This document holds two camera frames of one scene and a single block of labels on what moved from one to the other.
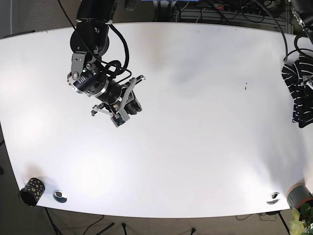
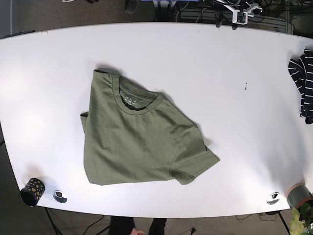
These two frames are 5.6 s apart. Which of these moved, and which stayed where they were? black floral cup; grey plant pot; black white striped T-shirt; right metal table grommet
Moved: black white striped T-shirt
Stayed: right metal table grommet; grey plant pot; black floral cup
